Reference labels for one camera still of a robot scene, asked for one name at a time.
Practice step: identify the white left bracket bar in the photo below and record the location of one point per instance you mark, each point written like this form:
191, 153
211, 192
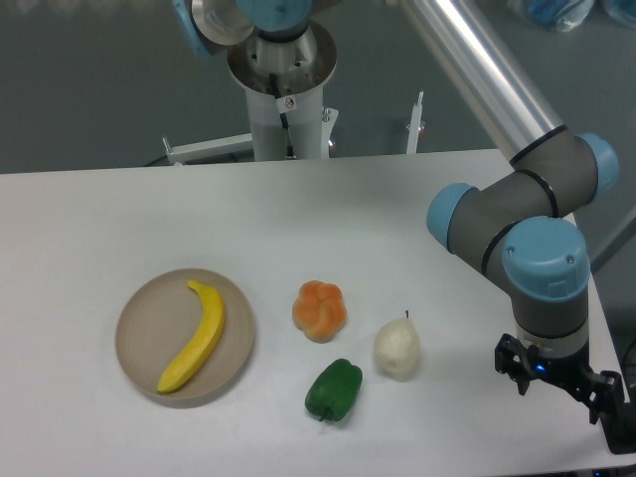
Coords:
206, 150

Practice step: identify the green bell pepper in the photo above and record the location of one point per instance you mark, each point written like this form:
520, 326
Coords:
334, 392

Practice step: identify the beige round plate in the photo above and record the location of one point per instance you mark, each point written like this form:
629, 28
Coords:
158, 321

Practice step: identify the white right bracket post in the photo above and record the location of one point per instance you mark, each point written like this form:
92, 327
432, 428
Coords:
415, 126

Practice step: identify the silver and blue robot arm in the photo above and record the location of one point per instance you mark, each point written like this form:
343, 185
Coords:
513, 232

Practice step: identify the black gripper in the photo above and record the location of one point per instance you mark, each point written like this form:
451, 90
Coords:
600, 393

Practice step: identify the white pear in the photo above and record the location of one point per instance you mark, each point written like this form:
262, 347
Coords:
396, 348

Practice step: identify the orange bread roll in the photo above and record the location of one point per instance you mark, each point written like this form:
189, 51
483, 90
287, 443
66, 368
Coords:
319, 310

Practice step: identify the yellow banana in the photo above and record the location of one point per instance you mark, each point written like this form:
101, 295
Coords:
203, 342

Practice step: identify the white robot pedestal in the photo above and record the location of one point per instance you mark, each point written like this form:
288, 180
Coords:
283, 81

